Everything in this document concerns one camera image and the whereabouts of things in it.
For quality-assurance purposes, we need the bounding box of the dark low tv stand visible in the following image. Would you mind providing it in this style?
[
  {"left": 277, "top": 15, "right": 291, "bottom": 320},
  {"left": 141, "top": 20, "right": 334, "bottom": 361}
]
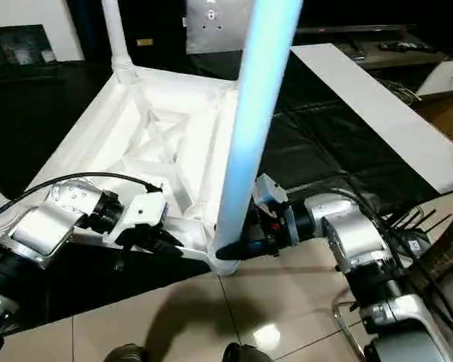
[{"left": 298, "top": 24, "right": 453, "bottom": 72}]

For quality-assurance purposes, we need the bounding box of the black work mat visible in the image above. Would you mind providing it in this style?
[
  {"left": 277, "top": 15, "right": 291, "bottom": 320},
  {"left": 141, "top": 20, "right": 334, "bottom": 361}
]
[{"left": 0, "top": 60, "right": 453, "bottom": 333}]

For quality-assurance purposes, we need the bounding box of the black wifi router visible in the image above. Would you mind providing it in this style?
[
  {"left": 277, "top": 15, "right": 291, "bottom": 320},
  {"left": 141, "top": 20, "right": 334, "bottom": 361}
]
[{"left": 396, "top": 211, "right": 453, "bottom": 251}]

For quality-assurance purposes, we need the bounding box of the white plastic table top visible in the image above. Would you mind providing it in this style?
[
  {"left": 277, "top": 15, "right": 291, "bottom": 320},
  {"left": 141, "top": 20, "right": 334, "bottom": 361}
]
[{"left": 23, "top": 66, "right": 242, "bottom": 276}]

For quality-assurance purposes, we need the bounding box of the black remote control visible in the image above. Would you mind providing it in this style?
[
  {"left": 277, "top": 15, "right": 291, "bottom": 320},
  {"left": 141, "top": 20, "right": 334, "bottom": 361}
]
[{"left": 377, "top": 41, "right": 439, "bottom": 54}]

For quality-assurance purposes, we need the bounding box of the white cabinet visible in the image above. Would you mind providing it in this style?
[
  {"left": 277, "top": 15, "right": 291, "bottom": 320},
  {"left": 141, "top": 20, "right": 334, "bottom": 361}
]
[{"left": 0, "top": 0, "right": 85, "bottom": 65}]

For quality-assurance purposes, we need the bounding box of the black robot foot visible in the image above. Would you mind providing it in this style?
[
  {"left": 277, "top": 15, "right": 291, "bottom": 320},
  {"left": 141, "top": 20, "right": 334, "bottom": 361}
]
[
  {"left": 223, "top": 343, "right": 273, "bottom": 362},
  {"left": 104, "top": 343, "right": 150, "bottom": 362}
]

